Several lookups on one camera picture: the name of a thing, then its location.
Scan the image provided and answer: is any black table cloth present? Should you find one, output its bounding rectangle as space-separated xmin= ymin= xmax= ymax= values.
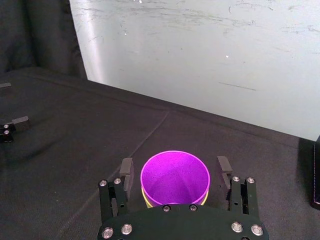
xmin=0 ymin=66 xmax=320 ymax=240

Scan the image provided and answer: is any yellow plastic cup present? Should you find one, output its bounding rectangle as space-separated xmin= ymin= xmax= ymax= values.
xmin=141 ymin=187 xmax=210 ymax=210

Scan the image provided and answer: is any purple plastic cup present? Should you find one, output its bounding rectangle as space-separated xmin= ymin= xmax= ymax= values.
xmin=139 ymin=150 xmax=211 ymax=206

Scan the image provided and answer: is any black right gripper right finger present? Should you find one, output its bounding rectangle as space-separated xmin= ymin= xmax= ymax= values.
xmin=216 ymin=155 xmax=258 ymax=216

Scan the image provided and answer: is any black box with stitched edge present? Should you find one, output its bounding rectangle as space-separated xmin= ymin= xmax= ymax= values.
xmin=298 ymin=134 xmax=320 ymax=207

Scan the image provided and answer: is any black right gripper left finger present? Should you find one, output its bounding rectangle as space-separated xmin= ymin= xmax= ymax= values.
xmin=98 ymin=157 xmax=135 ymax=224

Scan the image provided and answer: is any black hanging cloth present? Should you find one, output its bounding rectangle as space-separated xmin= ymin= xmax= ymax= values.
xmin=0 ymin=0 xmax=88 ymax=81

